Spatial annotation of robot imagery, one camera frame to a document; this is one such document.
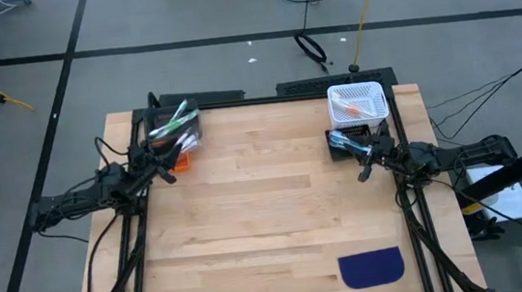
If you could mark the plain black box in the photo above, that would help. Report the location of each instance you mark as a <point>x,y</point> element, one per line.
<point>202,97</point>

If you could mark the black aluminium table frame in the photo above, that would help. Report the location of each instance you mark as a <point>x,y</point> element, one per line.
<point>261,100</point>

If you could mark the perforated black box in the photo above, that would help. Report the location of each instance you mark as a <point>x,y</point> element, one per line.
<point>313,84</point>

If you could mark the dark blue mat patch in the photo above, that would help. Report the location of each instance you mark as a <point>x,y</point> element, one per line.
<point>371,268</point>

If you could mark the black beam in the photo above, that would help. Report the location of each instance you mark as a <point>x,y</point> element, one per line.
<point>511,170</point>

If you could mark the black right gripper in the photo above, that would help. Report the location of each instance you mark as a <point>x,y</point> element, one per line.
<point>388,154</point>

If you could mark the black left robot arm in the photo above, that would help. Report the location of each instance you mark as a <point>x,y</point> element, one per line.
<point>82,199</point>

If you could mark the white box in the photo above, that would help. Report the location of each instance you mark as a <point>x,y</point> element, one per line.
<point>505,203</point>

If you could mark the black plastic basket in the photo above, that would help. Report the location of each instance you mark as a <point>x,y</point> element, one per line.
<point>361,130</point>

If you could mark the dark grey plastic basket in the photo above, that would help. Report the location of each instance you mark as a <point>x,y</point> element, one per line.
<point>156,118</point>

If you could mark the orange toothbrush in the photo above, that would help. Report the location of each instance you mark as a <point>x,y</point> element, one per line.
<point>341,100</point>
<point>367,114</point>

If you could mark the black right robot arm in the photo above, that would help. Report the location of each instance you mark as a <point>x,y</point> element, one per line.
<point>475,152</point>

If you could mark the white plastic basket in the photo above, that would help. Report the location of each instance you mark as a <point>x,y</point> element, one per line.
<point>372,93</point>

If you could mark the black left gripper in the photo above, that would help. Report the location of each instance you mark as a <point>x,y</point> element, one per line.
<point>148,160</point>

